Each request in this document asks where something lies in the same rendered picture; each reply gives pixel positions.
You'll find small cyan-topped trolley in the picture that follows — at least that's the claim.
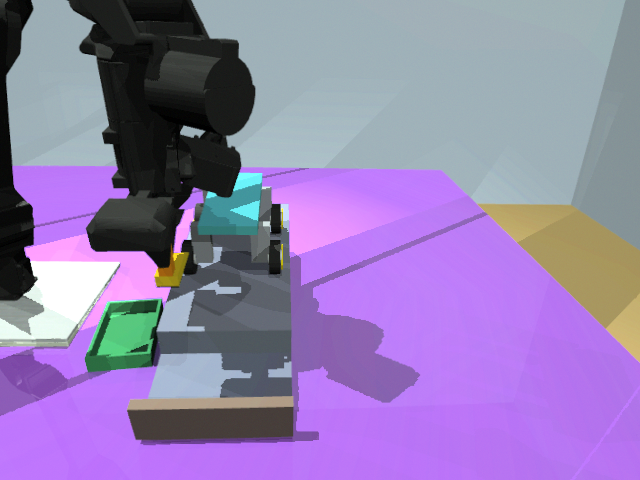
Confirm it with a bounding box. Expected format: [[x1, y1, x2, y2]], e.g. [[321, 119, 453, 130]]
[[181, 173, 283, 274]]

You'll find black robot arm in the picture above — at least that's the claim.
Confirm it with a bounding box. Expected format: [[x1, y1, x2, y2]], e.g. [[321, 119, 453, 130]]
[[0, 0, 255, 301]]

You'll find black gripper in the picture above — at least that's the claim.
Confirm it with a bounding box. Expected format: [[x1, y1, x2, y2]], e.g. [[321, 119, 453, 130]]
[[86, 116, 194, 268]]

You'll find grey ramp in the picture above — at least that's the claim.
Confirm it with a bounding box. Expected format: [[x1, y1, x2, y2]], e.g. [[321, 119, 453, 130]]
[[127, 204, 293, 441]]

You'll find yellow chock with orange handle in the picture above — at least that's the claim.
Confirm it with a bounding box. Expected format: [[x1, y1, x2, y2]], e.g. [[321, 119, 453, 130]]
[[154, 243, 189, 288]]

